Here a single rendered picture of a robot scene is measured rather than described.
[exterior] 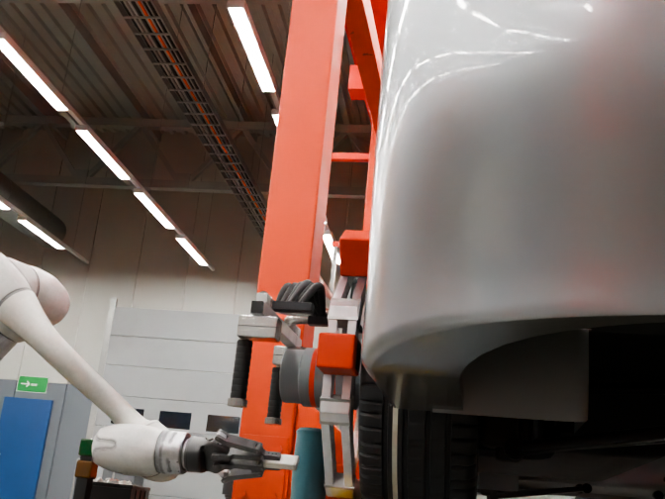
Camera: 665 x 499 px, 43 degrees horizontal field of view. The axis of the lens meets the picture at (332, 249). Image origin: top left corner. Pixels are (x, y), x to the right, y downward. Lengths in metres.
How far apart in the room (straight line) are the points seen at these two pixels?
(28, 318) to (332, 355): 0.75
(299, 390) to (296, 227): 0.77
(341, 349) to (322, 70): 1.36
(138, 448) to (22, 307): 0.45
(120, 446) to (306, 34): 1.59
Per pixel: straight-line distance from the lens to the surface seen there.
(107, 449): 1.88
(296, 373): 1.98
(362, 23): 3.84
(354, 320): 1.76
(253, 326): 1.88
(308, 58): 2.86
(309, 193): 2.64
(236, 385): 1.88
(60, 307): 2.28
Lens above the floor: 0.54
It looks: 17 degrees up
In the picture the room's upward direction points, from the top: 5 degrees clockwise
